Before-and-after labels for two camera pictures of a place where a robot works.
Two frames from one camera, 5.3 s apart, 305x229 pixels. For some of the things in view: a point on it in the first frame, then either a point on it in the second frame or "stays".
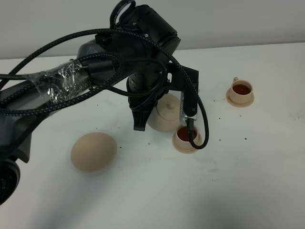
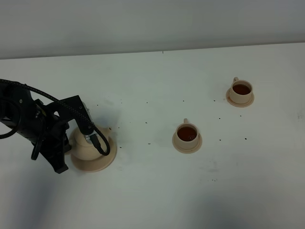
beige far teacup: x=241 y=91 stays
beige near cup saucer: x=185 y=151 stays
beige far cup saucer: x=238 y=105 stays
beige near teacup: x=182 y=139 stays
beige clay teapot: x=166 y=117 -> x=83 y=148
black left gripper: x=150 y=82 -> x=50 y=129
